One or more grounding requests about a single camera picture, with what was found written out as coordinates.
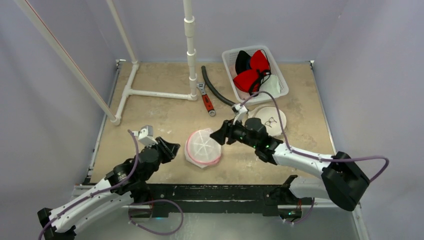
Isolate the pink-rimmed mesh laundry bag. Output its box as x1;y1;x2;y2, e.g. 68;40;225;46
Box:
184;128;222;169

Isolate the red bra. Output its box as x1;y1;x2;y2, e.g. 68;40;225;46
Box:
233;49;272;96

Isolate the pale green bra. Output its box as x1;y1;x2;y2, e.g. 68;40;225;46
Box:
259;74;281;98

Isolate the black bra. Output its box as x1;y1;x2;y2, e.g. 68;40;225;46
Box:
234;50;252;75

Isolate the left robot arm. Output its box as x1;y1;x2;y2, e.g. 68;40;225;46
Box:
37;131;183;240

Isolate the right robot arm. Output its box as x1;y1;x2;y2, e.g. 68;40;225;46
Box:
210;118;370;212

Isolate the pink bra in basket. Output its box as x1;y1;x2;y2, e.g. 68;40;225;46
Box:
237;90;250;101

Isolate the white plastic basket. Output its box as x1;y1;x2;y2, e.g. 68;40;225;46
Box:
221;45;289;103

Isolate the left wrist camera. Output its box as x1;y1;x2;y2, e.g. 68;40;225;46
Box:
132;125;158;147

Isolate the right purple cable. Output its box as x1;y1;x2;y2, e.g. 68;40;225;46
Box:
240;91;390;184

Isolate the red-handled adjustable wrench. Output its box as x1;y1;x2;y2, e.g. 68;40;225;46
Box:
197;83;216;117

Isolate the white PVC pipe frame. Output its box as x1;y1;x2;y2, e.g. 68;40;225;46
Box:
15;0;198;126

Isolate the black corrugated hose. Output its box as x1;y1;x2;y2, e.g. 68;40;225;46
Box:
201;65;238;108

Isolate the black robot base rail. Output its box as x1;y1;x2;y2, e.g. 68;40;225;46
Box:
116;183;312;219

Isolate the loose purple cable at base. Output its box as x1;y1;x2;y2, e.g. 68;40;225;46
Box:
127;199;185;236

